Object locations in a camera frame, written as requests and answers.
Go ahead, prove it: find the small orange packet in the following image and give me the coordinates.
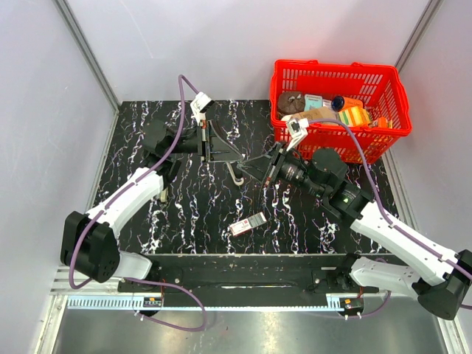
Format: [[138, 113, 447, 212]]
[[369, 117, 392, 129]]

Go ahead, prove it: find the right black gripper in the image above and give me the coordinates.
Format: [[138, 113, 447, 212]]
[[237, 141, 326, 198]]

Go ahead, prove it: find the brown cardboard package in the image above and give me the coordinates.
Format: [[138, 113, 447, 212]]
[[281, 107, 339, 128]]

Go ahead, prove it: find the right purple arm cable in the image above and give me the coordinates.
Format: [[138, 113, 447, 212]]
[[302, 117, 472, 320]]

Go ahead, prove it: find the cream white stapler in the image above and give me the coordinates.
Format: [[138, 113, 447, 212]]
[[159, 188, 168, 203]]

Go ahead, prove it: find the orange bottle blue cap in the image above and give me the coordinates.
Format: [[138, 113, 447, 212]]
[[331, 95, 364, 112]]

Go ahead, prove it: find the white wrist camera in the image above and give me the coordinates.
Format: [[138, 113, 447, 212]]
[[190, 91, 214, 122], [286, 115, 309, 151]]

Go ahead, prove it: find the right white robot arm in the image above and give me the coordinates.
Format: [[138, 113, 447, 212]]
[[237, 143, 471, 320]]

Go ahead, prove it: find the teal white small box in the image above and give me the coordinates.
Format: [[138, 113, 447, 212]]
[[304, 94, 323, 111]]

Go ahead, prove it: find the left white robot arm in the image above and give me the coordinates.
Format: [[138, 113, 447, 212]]
[[60, 119, 243, 292]]

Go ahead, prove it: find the red white staple box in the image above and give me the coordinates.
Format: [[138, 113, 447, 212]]
[[229, 212, 267, 236]]

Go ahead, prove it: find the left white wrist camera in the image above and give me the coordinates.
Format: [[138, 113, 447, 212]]
[[190, 91, 214, 122]]

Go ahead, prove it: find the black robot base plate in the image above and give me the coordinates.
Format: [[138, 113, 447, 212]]
[[150, 254, 361, 309]]

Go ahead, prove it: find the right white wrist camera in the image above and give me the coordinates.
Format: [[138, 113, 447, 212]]
[[286, 115, 309, 151]]

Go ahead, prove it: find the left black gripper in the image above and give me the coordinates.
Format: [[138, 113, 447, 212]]
[[167, 120, 246, 163]]

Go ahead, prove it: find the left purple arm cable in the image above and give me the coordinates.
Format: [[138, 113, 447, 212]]
[[68, 74, 207, 332]]

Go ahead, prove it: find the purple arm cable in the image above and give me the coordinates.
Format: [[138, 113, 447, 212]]
[[302, 117, 472, 320], [68, 74, 207, 332]]

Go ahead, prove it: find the red plastic shopping basket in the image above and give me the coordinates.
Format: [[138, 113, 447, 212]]
[[270, 60, 412, 164]]

